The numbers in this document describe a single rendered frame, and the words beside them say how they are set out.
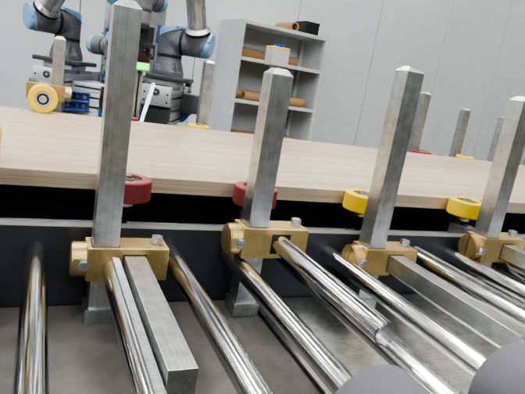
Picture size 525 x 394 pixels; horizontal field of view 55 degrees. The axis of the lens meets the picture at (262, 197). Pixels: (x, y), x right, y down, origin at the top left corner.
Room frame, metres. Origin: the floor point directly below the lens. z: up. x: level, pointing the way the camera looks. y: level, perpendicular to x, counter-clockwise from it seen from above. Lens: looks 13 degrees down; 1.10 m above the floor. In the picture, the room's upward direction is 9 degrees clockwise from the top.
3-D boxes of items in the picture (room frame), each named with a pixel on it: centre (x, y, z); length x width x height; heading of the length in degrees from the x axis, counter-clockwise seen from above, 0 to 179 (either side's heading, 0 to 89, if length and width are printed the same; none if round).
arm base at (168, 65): (2.47, 0.55, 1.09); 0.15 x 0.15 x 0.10
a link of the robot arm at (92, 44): (2.11, 0.74, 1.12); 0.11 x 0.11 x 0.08; 55
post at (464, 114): (2.39, -0.86, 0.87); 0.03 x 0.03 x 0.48; 25
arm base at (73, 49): (2.47, 1.04, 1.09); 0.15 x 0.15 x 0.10
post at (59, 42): (1.65, 0.72, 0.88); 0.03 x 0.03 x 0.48; 25
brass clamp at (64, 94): (1.64, 0.74, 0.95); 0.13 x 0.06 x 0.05; 115
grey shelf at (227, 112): (4.78, 0.13, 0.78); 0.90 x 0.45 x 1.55; 120
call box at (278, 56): (1.97, 0.03, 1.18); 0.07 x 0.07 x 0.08; 25
